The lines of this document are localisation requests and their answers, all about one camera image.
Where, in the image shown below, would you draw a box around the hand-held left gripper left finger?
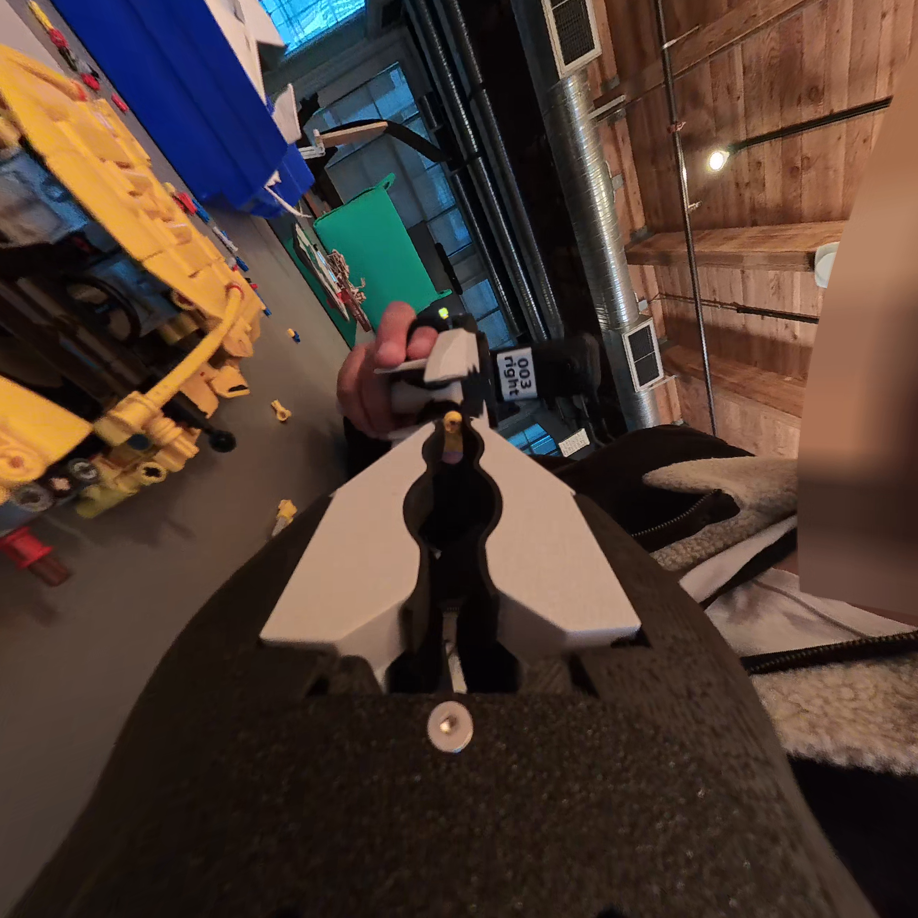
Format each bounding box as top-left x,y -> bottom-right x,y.
260,422 -> 447,694

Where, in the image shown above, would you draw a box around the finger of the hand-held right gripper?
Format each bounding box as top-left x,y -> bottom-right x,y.
422,328 -> 482,386
389,377 -> 470,440

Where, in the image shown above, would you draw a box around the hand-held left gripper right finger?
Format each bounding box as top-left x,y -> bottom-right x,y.
462,418 -> 641,694

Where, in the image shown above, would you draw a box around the yellow toy brick car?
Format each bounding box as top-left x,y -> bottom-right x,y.
0,43 -> 268,587

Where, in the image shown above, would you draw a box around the person's right hand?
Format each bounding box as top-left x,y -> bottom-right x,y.
336,301 -> 433,440

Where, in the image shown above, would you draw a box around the white vent grille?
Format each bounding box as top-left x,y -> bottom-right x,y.
622,318 -> 668,393
541,0 -> 604,79

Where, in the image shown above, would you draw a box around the green cutting mat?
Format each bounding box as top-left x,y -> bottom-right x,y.
283,221 -> 360,351

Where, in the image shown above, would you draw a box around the small wooden model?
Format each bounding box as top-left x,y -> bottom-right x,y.
326,247 -> 375,335

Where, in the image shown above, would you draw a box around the green folding board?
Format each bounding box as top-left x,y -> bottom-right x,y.
313,174 -> 454,318

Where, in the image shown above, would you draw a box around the green white board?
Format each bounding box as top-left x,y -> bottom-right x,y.
294,224 -> 352,317

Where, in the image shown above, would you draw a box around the white shirt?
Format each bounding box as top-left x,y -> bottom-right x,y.
680,516 -> 918,655

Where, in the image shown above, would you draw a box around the crumpled white printed paper bags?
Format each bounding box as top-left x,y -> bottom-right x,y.
204,0 -> 317,217

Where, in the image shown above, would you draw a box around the blue storage bin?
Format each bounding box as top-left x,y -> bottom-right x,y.
50,0 -> 317,220

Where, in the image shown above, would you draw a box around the scattered red toy pins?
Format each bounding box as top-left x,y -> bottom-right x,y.
43,22 -> 199,217

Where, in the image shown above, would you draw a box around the silver air duct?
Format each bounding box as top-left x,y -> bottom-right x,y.
513,0 -> 666,431

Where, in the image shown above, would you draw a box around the black strap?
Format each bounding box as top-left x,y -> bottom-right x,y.
741,630 -> 918,676

